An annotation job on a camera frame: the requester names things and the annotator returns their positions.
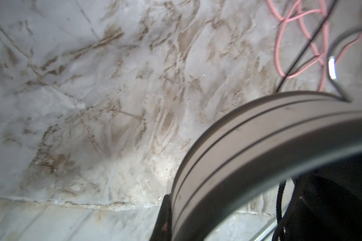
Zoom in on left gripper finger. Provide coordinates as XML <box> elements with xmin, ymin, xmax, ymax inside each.
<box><xmin>149</xmin><ymin>194</ymin><xmax>172</xmax><ymax>241</ymax></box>

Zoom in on black headphone cable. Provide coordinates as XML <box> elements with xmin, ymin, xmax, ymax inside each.
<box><xmin>271</xmin><ymin>0</ymin><xmax>340</xmax><ymax>241</ymax></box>

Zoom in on white black headphones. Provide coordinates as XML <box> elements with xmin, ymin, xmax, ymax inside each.
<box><xmin>168</xmin><ymin>25</ymin><xmax>362</xmax><ymax>241</ymax></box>

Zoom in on pink headphone cable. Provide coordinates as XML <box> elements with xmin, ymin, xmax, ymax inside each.
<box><xmin>265</xmin><ymin>0</ymin><xmax>362</xmax><ymax>92</ymax></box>

